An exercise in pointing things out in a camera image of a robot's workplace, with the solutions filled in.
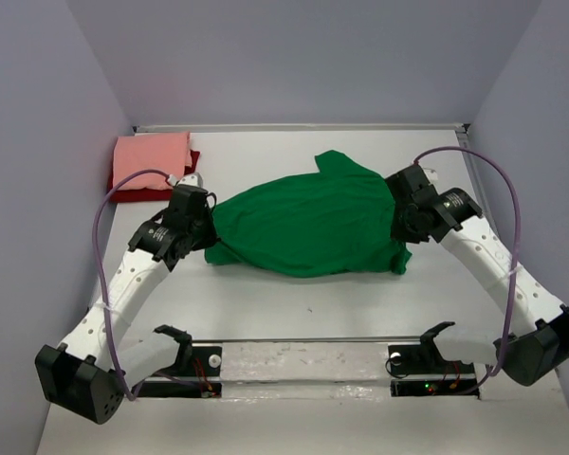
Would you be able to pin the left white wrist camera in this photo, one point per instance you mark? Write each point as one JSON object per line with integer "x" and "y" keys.
{"x": 191, "y": 179}

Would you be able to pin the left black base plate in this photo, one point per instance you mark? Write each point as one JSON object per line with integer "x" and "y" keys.
{"x": 198, "y": 378}

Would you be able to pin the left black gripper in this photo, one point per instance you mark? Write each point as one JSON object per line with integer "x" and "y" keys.
{"x": 211, "y": 237}

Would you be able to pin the green t-shirt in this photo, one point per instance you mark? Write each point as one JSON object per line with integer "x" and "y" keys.
{"x": 335, "y": 220}

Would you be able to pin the dark red folded t-shirt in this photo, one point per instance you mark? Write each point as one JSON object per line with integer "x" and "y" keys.
{"x": 149, "y": 195}

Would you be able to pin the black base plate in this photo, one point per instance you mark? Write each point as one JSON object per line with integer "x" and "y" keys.
{"x": 198, "y": 378}
{"x": 416, "y": 372}

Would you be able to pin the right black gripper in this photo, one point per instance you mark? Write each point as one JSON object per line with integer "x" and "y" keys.
{"x": 403, "y": 234}

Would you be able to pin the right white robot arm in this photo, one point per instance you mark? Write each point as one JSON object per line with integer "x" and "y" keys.
{"x": 537, "y": 339}

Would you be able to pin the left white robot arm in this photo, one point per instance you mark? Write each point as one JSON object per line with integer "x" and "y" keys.
{"x": 85, "y": 373}

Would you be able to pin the pink folded t-shirt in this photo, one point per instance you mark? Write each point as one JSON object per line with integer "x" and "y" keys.
{"x": 169, "y": 153}

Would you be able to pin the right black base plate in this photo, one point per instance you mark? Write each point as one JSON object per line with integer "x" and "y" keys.
{"x": 416, "y": 372}

